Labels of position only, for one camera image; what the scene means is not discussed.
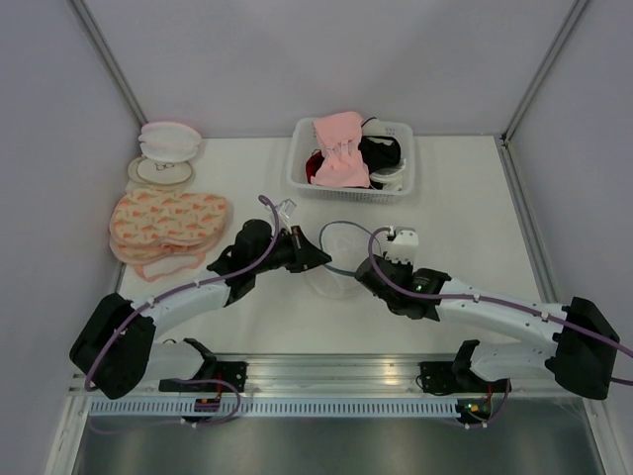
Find left aluminium frame post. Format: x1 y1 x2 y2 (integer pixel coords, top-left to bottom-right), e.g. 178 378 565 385
66 0 147 127

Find beige round laundry bag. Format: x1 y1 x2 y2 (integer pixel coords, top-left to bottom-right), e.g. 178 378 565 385
128 156 194 188

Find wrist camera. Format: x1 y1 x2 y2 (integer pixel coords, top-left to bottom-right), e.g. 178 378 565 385
383 227 419 265
276 198 297 230

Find white plastic basket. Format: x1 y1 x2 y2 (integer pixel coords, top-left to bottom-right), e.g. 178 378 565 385
287 112 415 203

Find white bra in basket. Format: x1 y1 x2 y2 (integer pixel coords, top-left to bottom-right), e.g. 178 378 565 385
361 117 406 191

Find white pink-edged flat bag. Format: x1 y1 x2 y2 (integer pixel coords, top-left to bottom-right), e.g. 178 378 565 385
132 253 206 282

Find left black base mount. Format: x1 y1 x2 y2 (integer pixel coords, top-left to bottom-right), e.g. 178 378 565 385
158 361 248 393

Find aluminium front rail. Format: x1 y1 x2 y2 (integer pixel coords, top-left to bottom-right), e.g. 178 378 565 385
68 351 575 397

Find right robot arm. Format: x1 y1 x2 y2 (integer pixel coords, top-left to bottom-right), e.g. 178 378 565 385
354 255 620 401

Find dark red bra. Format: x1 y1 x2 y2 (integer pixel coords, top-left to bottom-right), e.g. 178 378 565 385
305 149 324 184

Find white slotted cable duct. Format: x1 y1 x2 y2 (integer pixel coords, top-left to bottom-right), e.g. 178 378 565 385
89 397 460 419

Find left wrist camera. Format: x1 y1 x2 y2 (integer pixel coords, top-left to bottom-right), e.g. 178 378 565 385
276 198 297 230

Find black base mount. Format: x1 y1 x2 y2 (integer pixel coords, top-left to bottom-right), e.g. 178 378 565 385
416 361 478 396
158 361 248 393

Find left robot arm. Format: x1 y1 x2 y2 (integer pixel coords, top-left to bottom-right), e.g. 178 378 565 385
69 220 331 400

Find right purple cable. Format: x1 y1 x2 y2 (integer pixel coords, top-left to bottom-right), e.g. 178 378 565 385
368 226 633 430

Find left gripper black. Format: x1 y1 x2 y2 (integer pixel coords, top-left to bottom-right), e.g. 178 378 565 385
251 225 330 274

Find white mesh laundry bag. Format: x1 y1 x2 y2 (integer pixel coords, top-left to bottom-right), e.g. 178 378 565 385
306 220 371 300

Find black bra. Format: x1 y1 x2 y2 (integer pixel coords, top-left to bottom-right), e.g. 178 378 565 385
359 136 402 175

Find right side aluminium rail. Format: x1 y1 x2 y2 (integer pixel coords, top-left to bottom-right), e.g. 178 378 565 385
494 136 566 303

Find aluminium rail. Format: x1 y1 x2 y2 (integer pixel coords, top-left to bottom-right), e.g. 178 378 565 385
68 351 575 397
494 136 566 303

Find aluminium frame post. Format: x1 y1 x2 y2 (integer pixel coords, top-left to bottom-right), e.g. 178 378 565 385
66 0 147 127
499 0 592 146

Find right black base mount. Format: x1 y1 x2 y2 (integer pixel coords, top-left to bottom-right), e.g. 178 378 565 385
416 361 478 396

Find right aluminium frame post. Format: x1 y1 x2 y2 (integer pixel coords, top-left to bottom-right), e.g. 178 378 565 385
499 0 592 146

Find white pink-trimmed laundry bags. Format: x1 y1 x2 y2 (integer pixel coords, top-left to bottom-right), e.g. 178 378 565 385
138 121 202 163

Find pink bra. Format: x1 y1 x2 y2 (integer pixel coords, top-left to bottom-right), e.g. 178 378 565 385
312 111 370 188

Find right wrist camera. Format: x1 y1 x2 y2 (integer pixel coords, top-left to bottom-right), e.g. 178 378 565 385
383 227 419 265

